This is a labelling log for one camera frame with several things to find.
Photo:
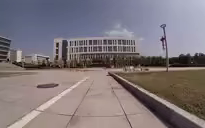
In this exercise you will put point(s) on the large white many-windowed building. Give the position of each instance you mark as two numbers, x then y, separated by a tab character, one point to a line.
100	46

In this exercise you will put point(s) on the dry grass lawn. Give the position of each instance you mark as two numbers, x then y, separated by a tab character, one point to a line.
176	86

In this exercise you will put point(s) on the small white building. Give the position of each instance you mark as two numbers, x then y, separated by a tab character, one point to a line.
16	56

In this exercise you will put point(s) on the white painted line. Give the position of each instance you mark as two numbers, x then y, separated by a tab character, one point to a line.
50	103

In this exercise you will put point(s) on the pale stone ramp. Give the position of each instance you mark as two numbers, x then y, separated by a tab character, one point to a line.
5	66

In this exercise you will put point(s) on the dark round manhole cover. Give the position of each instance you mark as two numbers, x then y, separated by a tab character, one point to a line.
47	85

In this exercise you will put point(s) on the low white building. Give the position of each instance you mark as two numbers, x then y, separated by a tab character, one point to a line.
36	58

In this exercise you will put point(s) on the row of dark trees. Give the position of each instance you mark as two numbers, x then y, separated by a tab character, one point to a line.
190	60

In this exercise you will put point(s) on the tall lamp pole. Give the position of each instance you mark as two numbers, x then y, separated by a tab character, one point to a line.
165	50

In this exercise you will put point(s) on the grey stone kerb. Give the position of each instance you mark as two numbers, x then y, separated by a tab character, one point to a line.
156	105

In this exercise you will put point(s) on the pale concrete slab pavement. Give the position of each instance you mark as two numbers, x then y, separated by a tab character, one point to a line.
96	106

